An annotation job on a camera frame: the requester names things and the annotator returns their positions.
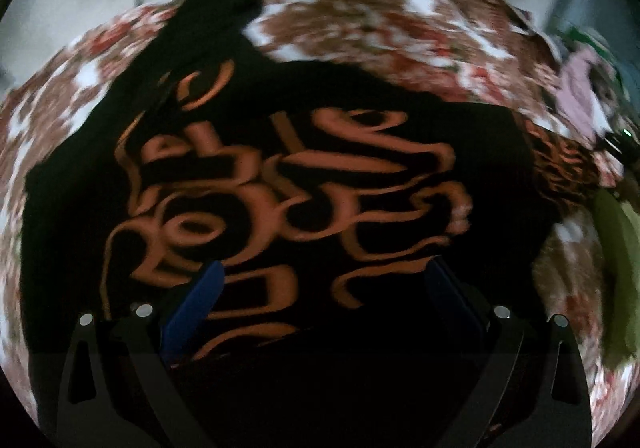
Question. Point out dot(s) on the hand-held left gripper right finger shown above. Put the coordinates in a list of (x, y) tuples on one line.
[(450, 300)]

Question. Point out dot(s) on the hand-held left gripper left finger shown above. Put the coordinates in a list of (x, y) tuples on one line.
[(196, 310)]

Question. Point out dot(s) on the black shirt with orange print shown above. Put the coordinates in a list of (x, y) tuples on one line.
[(300, 93)]

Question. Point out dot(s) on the black orange striped garment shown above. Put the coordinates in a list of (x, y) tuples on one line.
[(560, 160)]

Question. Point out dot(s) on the pink cloth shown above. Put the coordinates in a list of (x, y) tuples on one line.
[(580, 88)]

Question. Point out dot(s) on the green cloth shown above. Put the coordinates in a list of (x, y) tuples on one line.
[(617, 268)]

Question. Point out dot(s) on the floral bedsheet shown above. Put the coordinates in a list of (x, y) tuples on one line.
[(375, 28)]

